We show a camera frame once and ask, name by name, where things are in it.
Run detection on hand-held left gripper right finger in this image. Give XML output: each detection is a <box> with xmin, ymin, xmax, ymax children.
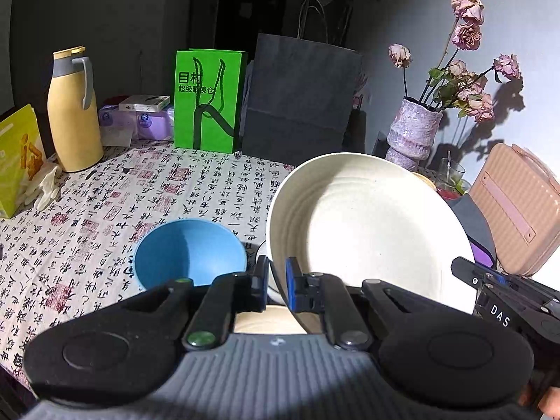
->
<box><xmin>284</xmin><ymin>256</ymin><xmax>471</xmax><ymax>351</ymax></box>

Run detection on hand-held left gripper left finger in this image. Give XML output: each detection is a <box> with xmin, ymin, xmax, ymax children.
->
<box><xmin>103</xmin><ymin>254</ymin><xmax>272</xmax><ymax>351</ymax></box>

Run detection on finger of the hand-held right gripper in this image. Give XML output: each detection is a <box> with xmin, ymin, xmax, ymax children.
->
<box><xmin>451</xmin><ymin>257</ymin><xmax>560</xmax><ymax>311</ymax></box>

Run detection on white bowl with black rim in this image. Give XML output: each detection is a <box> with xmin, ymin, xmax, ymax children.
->
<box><xmin>256</xmin><ymin>240</ymin><xmax>287</xmax><ymax>305</ymax></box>

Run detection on cream round plate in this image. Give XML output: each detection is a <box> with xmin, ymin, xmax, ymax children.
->
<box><xmin>234</xmin><ymin>305</ymin><xmax>307</xmax><ymax>337</ymax></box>
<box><xmin>266</xmin><ymin>152</ymin><xmax>477</xmax><ymax>316</ymax></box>

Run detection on blue bowl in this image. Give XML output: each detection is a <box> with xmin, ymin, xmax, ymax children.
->
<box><xmin>133</xmin><ymin>219</ymin><xmax>248</xmax><ymax>292</ymax></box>

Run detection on person's right hand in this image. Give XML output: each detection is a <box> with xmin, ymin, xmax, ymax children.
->
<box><xmin>520</xmin><ymin>378</ymin><xmax>560</xmax><ymax>420</ymax></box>

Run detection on purple and grey pouch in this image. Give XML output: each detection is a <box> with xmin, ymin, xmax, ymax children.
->
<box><xmin>448</xmin><ymin>192</ymin><xmax>499</xmax><ymax>267</ymax></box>

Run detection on pink hard-shell case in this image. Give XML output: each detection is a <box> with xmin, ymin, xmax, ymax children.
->
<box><xmin>468</xmin><ymin>142</ymin><xmax>560</xmax><ymax>277</ymax></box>

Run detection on clear glass cup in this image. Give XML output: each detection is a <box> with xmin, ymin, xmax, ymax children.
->
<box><xmin>437</xmin><ymin>151</ymin><xmax>471</xmax><ymax>193</ymax></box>

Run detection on calligraphy printed tablecloth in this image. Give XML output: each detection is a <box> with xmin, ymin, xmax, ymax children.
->
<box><xmin>0</xmin><ymin>140</ymin><xmax>307</xmax><ymax>394</ymax></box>

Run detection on dark grey paper bag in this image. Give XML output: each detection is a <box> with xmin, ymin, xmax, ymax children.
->
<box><xmin>241</xmin><ymin>0</ymin><xmax>364</xmax><ymax>169</ymax></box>

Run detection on green paper bag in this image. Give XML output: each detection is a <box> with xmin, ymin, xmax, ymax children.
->
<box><xmin>174</xmin><ymin>48</ymin><xmax>249</xmax><ymax>154</ymax></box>

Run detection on small white flat box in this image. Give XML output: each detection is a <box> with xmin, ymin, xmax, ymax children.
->
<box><xmin>119</xmin><ymin>95</ymin><xmax>171</xmax><ymax>112</ymax></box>

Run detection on white rubber gloves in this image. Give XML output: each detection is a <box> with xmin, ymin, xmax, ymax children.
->
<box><xmin>24</xmin><ymin>162</ymin><xmax>62</xmax><ymax>211</ymax></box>

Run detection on yellow thermos jug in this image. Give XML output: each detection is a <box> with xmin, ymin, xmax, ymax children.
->
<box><xmin>47</xmin><ymin>46</ymin><xmax>104</xmax><ymax>173</ymax></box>

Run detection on bunch of dried pink roses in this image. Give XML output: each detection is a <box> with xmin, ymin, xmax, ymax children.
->
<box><xmin>388</xmin><ymin>0</ymin><xmax>522</xmax><ymax>123</ymax></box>

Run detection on yellow-green snack box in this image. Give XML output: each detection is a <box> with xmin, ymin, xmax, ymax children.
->
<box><xmin>0</xmin><ymin>104</ymin><xmax>48</xmax><ymax>219</ymax></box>

